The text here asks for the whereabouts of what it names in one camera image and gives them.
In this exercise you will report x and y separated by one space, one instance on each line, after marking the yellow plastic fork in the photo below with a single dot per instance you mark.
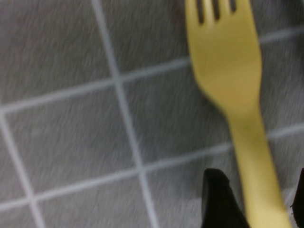
225 59

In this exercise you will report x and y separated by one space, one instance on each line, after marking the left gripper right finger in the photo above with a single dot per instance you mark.
299 204

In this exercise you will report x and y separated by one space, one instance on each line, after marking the grey grid table mat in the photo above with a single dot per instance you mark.
71 130

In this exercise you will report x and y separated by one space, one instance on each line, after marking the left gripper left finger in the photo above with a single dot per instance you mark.
218 202

